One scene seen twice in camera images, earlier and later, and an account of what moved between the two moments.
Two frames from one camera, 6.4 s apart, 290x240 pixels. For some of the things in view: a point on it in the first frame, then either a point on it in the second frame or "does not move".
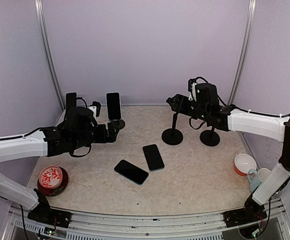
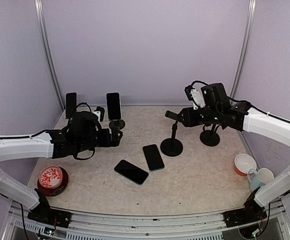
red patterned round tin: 52,180 does not move
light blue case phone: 113,106 does not move
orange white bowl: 243,162 does not move
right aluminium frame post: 246,42 does not move
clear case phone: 70,103 does not move
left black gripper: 112,136 to 115,140
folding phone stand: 119,123 does not move
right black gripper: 180,101 to 189,120
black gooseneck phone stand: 179,103 to 172,147
